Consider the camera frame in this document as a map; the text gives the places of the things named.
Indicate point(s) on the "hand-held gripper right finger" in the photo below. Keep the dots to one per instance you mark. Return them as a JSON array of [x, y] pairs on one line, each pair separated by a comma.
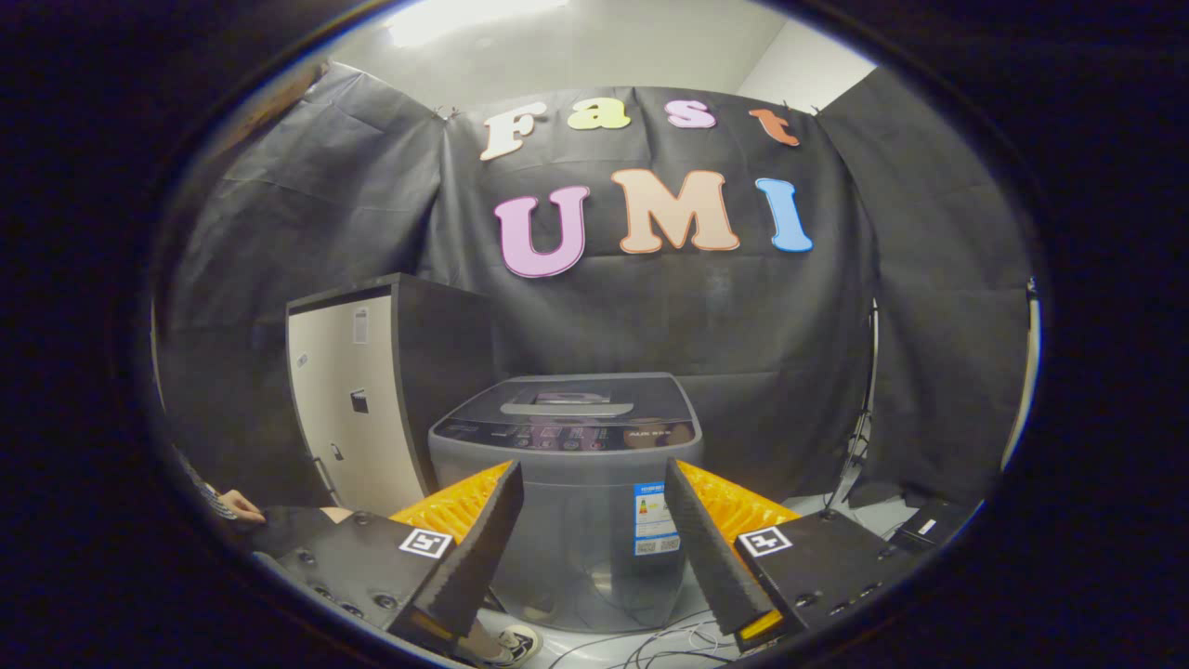
[[711, 557]]

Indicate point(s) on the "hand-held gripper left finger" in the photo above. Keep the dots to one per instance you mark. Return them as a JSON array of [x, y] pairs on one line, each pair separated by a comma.
[[469, 557]]

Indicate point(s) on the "grey washing machine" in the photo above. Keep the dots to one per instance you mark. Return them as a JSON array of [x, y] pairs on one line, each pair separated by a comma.
[[576, 530]]

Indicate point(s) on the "dark washing machine lid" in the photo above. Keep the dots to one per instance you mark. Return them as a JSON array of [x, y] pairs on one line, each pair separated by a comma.
[[650, 398]]

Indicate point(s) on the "person's shoe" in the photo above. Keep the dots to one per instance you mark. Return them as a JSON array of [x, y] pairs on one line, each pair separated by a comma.
[[513, 644]]

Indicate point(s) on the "white door black cabinet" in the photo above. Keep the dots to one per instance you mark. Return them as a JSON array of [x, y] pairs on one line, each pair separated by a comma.
[[353, 409]]

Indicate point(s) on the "black light stand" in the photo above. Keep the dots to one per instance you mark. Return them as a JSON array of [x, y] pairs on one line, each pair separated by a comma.
[[864, 409]]

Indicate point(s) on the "black backdrop cloth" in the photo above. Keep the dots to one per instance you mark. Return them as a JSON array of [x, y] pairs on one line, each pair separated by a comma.
[[743, 316]]

